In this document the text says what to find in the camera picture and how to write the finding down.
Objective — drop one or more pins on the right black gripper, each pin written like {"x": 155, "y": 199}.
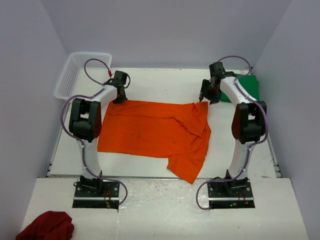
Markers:
{"x": 205, "y": 93}

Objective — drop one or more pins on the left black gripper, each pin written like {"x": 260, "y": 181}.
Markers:
{"x": 121, "y": 100}

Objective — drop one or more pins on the orange t shirt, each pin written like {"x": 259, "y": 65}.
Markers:
{"x": 178, "y": 132}

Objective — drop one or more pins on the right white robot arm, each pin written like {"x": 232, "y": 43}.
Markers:
{"x": 248, "y": 124}

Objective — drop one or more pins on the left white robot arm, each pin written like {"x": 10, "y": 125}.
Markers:
{"x": 85, "y": 125}

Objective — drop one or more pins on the folded green t shirt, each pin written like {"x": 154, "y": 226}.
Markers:
{"x": 251, "y": 85}

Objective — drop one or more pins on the white plastic mesh basket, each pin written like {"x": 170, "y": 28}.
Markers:
{"x": 70, "y": 75}

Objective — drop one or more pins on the crumpled dark red t shirt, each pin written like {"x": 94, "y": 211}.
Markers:
{"x": 50, "y": 225}

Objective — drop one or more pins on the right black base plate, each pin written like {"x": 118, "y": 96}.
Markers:
{"x": 236, "y": 194}

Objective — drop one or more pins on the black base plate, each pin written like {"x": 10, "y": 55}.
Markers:
{"x": 236, "y": 194}
{"x": 96, "y": 195}

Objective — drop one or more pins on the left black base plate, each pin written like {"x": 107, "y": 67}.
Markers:
{"x": 96, "y": 195}

